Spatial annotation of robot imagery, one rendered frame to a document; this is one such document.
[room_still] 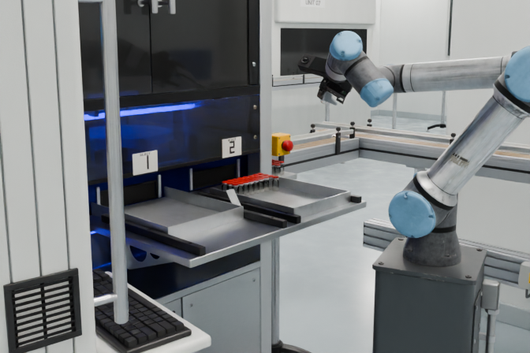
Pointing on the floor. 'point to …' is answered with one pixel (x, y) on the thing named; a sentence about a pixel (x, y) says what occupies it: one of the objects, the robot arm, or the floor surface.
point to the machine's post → (255, 161)
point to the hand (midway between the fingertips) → (324, 93)
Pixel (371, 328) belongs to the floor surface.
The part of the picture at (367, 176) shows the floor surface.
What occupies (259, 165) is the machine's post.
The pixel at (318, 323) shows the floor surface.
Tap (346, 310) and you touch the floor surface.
